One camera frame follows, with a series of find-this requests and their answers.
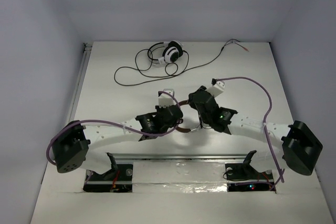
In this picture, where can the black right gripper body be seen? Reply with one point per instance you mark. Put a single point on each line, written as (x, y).
(205, 119)

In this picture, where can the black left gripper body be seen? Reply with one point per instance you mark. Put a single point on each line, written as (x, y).
(174, 114)

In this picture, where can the brown silver headphones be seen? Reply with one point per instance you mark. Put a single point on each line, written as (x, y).
(187, 130)

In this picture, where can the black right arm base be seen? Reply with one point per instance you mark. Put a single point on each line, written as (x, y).
(241, 177)

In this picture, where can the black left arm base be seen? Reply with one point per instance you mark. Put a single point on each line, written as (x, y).
(116, 180)

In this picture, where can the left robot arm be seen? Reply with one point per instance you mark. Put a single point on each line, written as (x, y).
(80, 143)

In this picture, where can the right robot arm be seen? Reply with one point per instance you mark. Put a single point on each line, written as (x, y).
(292, 146)

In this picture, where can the white black headphones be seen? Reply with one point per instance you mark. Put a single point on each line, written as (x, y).
(173, 50)

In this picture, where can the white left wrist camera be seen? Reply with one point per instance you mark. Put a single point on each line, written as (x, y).
(165, 98)

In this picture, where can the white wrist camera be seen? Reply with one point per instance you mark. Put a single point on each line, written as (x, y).
(165, 98)
(216, 88)

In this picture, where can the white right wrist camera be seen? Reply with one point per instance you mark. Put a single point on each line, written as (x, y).
(216, 88)

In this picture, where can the aluminium rail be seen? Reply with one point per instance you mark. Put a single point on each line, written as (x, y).
(178, 156)

